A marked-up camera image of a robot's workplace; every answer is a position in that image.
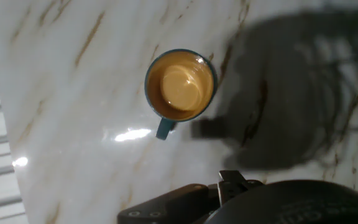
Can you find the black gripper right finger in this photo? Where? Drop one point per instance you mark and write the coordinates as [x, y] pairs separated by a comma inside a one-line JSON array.
[[255, 183]]

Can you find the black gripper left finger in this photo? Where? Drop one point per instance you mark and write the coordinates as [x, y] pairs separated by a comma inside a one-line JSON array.
[[230, 186]]

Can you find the marble pattern board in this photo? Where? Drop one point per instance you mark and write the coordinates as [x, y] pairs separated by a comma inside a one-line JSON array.
[[73, 124]]

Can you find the teal cup with orange inside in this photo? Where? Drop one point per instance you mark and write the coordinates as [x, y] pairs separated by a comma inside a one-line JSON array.
[[179, 87]]

